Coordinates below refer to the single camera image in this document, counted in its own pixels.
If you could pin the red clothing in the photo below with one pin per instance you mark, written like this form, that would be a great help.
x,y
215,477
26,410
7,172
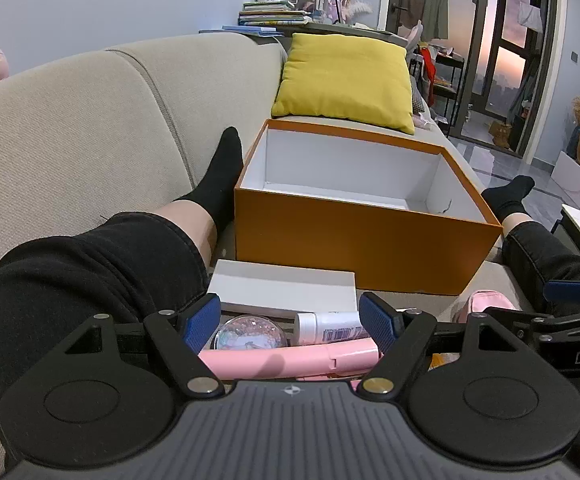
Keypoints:
x,y
427,70

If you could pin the round glitter case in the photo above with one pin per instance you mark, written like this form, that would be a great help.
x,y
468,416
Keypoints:
x,y
247,335

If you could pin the beige sofa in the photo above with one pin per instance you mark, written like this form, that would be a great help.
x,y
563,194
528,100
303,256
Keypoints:
x,y
70,125

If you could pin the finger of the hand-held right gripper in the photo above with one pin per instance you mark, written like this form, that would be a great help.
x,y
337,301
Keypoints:
x,y
569,291
524,322

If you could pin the white tube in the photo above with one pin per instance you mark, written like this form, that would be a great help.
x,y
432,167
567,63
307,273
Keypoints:
x,y
330,327

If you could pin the black sock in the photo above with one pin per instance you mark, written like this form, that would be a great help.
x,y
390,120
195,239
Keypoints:
x,y
509,192
220,175

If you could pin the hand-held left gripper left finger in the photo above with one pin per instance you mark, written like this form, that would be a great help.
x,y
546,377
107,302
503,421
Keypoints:
x,y
203,324

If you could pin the stack of books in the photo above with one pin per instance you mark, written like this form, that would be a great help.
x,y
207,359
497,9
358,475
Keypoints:
x,y
270,12

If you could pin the dark framed glass door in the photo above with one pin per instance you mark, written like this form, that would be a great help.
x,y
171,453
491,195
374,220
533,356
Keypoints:
x,y
514,60

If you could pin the wooden stool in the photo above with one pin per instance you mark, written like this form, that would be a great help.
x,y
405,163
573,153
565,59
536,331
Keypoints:
x,y
500,135

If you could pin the orange cardboard box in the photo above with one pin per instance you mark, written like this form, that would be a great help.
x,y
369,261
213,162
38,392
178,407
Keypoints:
x,y
349,240

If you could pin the yellow pillow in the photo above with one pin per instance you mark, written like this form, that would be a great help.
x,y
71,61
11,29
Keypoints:
x,y
340,80

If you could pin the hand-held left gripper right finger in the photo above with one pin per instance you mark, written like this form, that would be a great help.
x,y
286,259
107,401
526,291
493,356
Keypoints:
x,y
375,321

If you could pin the black metal rack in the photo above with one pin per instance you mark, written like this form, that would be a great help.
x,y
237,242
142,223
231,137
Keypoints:
x,y
444,85

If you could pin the hanging grey clothes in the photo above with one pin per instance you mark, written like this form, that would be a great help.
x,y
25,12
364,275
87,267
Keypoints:
x,y
427,2

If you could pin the blue book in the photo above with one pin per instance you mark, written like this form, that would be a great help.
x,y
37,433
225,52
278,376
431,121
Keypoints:
x,y
252,30

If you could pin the pink fabric pouch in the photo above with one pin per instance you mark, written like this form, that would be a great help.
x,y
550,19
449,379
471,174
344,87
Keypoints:
x,y
484,302

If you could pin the pink long case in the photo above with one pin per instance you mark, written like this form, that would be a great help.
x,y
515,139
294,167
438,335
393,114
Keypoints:
x,y
280,360

